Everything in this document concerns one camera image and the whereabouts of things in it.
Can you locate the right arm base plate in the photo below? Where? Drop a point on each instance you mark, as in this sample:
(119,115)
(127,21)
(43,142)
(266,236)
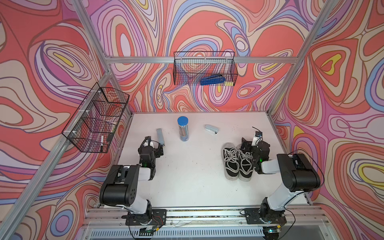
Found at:
(255,216)

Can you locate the grey blue stapler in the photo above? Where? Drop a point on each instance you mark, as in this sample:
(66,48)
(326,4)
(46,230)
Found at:
(212,129)

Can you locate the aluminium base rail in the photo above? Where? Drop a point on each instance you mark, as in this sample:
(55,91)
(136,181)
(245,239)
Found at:
(209,223)

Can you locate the black wire basket left wall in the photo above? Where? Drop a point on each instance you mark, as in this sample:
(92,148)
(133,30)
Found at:
(99,114)

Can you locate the blue capped pencil tube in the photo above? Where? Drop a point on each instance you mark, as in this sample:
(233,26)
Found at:
(183,128)

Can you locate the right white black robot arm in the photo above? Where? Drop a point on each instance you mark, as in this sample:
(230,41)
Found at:
(297,173)

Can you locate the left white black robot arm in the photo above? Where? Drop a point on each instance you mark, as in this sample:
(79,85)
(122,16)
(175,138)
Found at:
(120,188)

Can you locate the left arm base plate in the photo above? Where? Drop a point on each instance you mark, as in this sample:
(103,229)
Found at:
(156,217)

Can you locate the grey remote control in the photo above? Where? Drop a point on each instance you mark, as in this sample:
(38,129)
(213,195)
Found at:
(160,137)

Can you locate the blue object in basket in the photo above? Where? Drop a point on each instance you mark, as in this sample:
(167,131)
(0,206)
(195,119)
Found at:
(212,80)

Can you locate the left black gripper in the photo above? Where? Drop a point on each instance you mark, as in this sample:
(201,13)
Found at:
(156,153)

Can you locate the marker pen in basket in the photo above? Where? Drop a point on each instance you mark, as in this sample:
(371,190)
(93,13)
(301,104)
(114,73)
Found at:
(101,144)

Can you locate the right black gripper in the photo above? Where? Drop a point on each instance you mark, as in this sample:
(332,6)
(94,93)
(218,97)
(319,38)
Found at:
(248,144)

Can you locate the black wire basket wall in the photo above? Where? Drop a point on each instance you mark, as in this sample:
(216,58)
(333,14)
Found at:
(99,114)
(191,66)

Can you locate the black wire basket back wall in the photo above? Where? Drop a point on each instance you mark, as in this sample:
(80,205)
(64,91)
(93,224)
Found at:
(191,66)

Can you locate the black white sneaker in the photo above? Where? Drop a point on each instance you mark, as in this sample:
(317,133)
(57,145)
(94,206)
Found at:
(246,166)
(230,159)

